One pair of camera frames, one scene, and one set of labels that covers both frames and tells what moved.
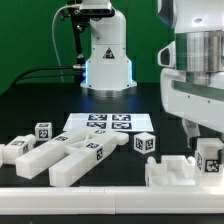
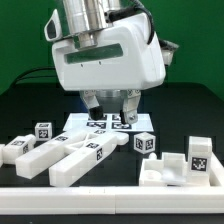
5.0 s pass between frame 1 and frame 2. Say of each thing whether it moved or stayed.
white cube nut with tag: stayed
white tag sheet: stayed
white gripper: moved
